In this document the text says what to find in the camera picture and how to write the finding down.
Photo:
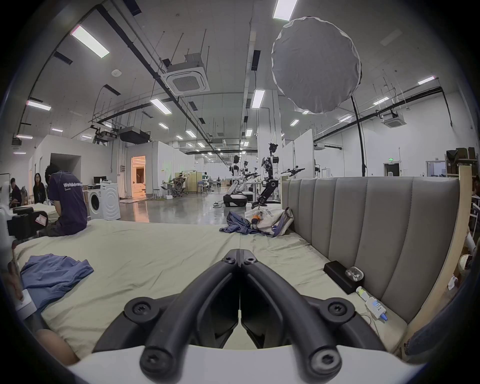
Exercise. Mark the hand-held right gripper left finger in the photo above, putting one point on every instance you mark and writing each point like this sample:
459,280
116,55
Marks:
176,322

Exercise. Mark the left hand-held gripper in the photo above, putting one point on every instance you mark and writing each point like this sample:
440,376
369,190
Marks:
22,223

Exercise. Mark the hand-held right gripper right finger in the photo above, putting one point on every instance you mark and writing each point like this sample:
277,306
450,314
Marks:
303,322

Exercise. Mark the black box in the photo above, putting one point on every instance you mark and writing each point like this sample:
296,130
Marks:
337,275

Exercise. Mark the dark blue shirt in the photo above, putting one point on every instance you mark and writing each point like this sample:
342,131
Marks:
52,275

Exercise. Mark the bed with beige sheet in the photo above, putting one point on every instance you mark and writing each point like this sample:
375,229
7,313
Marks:
157,255

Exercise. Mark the clear small case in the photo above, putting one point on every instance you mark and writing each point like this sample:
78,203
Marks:
354,273

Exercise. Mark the small white and blue device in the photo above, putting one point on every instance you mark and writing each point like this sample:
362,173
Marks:
373,304

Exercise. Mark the white washing machine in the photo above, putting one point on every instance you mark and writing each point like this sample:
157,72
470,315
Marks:
103,200

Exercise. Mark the white tote bag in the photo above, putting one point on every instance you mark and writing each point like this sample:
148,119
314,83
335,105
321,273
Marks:
272,219

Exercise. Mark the crumpled blue garment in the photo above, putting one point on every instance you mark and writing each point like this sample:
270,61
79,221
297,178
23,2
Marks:
236,223

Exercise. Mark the grey padded headboard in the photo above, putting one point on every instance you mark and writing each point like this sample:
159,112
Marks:
375,225

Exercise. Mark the white wheeled robot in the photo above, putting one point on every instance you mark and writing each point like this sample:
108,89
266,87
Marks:
236,189

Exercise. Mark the black two-armed robot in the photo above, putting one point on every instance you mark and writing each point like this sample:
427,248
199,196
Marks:
268,180

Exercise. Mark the shelf with cartons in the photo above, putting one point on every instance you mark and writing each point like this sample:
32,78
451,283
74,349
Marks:
463,159

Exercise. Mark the round softbox lamp on stand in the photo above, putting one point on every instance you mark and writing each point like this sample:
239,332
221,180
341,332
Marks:
317,63

